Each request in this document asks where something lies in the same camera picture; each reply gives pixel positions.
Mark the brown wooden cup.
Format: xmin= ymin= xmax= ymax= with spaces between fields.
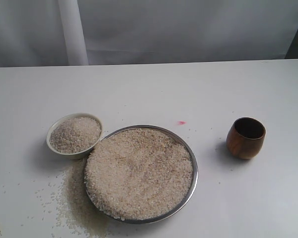
xmin=226 ymin=117 xmax=266 ymax=160

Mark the rice heap in tray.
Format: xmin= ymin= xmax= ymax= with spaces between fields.
xmin=84 ymin=127 xmax=195 ymax=221

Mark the rice in white bowl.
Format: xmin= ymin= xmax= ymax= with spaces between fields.
xmin=49 ymin=117 xmax=101 ymax=154

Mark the white ceramic bowl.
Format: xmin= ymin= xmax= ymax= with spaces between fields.
xmin=46 ymin=113 xmax=103 ymax=160

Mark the spilled rice on table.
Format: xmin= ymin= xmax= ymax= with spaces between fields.
xmin=34 ymin=158 xmax=110 ymax=236

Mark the round steel tray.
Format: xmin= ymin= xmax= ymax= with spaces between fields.
xmin=83 ymin=124 xmax=199 ymax=224

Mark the white backdrop curtain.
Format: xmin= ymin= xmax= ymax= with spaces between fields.
xmin=0 ymin=0 xmax=298 ymax=67

